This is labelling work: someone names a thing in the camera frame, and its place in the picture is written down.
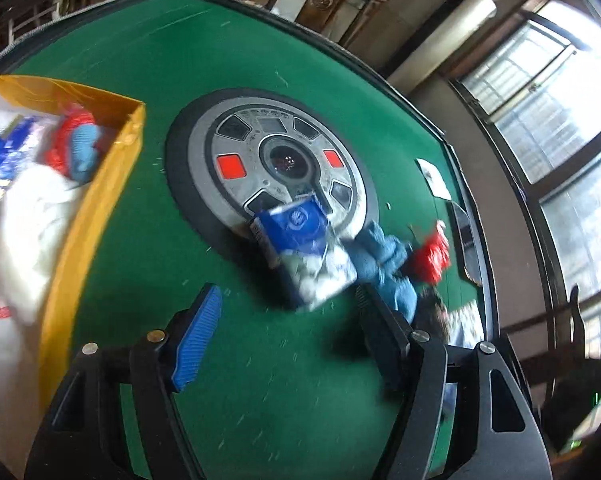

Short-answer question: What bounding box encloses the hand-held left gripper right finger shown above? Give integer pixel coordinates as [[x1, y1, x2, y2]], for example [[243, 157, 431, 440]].
[[357, 284, 552, 480]]

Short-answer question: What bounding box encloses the black smartphone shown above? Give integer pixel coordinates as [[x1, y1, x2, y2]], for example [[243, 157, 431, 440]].
[[447, 201, 483, 287]]

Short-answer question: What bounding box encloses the blue terry cloth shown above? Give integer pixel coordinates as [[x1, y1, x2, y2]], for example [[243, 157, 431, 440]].
[[348, 221, 420, 323], [69, 125, 105, 183]]

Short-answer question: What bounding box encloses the large red plastic bag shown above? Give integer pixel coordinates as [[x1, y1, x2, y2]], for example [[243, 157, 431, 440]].
[[411, 221, 452, 286]]

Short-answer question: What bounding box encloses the window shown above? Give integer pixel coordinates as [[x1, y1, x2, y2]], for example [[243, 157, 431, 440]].
[[451, 0, 601, 346]]

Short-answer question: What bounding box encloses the white standing air conditioner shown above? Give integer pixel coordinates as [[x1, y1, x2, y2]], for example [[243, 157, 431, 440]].
[[385, 0, 507, 92]]

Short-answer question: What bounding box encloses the white paper packet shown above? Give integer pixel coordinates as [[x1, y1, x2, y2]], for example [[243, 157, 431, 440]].
[[415, 158, 453, 200]]

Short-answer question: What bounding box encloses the yellow cardboard box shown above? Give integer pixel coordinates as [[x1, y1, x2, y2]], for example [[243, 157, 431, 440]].
[[0, 75, 146, 467]]

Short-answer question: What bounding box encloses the lemon print tissue pack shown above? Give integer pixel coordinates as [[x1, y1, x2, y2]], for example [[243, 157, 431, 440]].
[[445, 300, 484, 347]]

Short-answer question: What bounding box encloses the white plastic bag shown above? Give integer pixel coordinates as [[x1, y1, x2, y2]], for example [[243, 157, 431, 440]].
[[0, 170, 84, 323]]

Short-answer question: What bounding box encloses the mahjong table centre console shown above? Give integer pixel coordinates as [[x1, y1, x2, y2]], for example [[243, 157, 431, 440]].
[[166, 89, 380, 257]]

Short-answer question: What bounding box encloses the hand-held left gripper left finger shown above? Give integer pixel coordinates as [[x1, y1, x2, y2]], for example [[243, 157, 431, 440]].
[[25, 284, 224, 480]]

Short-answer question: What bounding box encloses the carved wooden chair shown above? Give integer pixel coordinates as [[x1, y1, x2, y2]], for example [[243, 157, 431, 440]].
[[268, 0, 412, 47]]

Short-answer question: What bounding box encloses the blue cotton ball bag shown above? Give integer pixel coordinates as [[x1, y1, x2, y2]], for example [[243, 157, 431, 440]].
[[249, 195, 359, 311]]

